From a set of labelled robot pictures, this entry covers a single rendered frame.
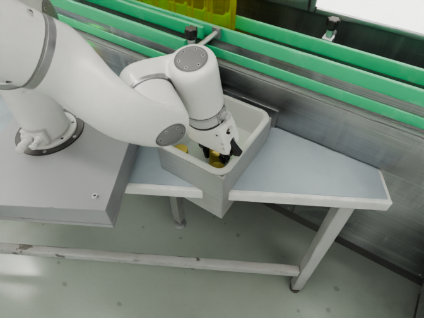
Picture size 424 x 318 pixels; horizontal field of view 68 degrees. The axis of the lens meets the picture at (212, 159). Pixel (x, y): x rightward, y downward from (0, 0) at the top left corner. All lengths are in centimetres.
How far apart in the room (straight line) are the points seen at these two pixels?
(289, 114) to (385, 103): 21
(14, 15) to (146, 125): 17
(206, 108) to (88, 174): 31
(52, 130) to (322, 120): 62
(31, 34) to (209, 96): 25
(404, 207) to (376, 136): 50
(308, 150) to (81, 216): 54
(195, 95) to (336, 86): 37
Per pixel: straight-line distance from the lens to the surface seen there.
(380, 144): 79
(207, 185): 68
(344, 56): 80
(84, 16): 101
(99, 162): 71
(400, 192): 118
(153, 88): 45
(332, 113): 77
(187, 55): 48
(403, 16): 84
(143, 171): 76
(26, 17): 38
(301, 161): 79
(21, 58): 37
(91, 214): 66
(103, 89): 38
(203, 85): 47
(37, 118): 76
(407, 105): 75
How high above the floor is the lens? 133
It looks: 49 degrees down
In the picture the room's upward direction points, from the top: straight up
